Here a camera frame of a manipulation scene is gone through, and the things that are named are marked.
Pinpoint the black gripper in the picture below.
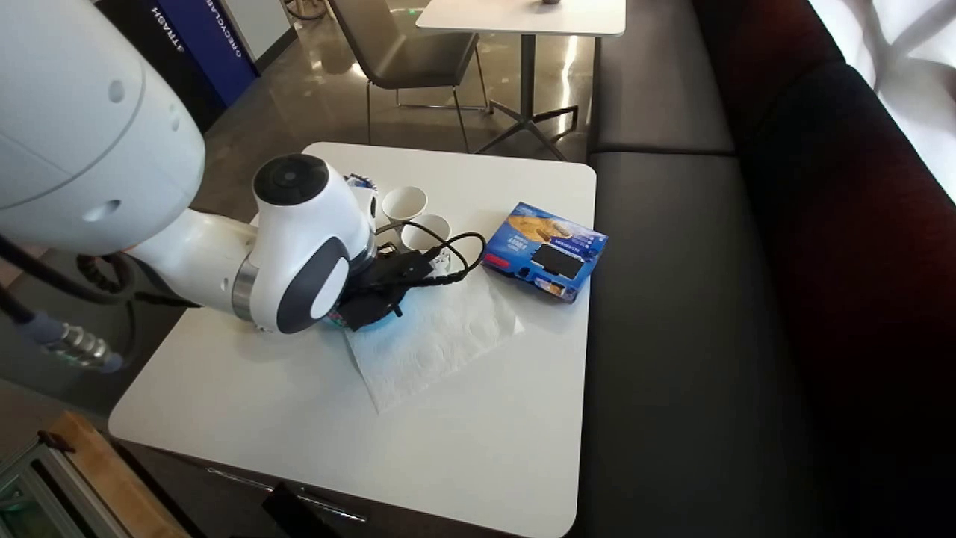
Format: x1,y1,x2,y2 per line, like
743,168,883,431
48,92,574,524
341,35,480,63
338,247,441,334

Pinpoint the blue bowl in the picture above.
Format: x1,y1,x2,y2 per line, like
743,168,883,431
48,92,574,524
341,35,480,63
348,306,408,340

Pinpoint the white paper towel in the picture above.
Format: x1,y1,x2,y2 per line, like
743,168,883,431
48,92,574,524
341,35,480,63
341,282,527,415

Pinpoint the tall patterned paper cup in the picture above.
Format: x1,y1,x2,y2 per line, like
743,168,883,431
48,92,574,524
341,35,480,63
378,183,432,226

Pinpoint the blue cookie box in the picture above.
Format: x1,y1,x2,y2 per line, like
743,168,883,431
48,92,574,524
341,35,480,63
478,201,610,306

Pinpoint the grey chair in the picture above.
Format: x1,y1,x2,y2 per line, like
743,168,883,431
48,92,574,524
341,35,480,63
324,0,492,152

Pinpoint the blue and black cabinet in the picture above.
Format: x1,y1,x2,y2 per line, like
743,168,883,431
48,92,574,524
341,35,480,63
96,0,299,138

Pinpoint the white side table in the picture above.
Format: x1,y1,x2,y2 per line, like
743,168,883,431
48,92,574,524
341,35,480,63
412,0,629,158

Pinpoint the wooden shelf unit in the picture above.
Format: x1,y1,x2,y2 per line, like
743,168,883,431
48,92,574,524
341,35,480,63
0,409,190,538

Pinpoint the black upholstered bench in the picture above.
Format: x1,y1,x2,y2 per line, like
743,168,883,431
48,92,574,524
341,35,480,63
578,0,956,538

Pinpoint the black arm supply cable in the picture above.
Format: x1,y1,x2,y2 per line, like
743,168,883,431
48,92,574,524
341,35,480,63
0,232,151,376

